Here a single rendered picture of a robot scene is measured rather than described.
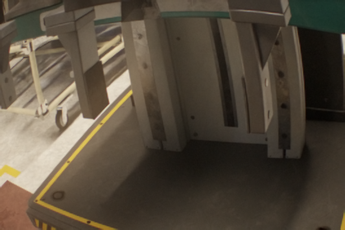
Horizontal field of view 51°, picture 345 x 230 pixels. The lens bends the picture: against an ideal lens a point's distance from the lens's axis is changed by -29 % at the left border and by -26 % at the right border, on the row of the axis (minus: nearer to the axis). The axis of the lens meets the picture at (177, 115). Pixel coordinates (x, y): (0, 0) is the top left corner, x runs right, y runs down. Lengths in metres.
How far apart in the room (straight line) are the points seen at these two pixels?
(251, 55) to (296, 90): 0.49
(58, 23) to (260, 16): 0.16
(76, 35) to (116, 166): 0.60
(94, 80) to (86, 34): 0.04
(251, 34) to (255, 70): 0.03
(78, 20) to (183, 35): 0.53
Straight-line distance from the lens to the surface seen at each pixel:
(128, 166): 0.90
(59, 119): 1.80
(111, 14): 0.59
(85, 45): 0.34
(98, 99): 0.36
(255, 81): 0.28
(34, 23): 0.71
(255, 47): 0.27
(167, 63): 0.84
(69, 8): 0.32
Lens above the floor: 0.82
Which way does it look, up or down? 28 degrees down
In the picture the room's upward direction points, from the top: 11 degrees counter-clockwise
